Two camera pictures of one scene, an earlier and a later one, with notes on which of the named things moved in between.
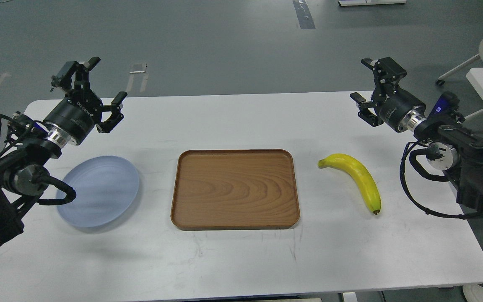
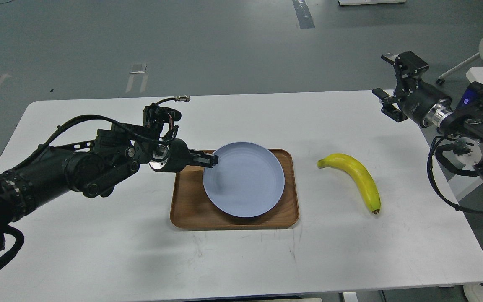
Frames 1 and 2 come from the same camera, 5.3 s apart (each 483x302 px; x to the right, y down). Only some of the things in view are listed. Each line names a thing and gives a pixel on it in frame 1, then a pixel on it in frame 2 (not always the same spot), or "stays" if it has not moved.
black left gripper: [72, 121] → [175, 156]
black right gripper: [397, 109] → [424, 104]
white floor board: [344, 3] stays
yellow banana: [359, 173] stays
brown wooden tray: [217, 189] stays
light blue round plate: [106, 188] → [248, 180]
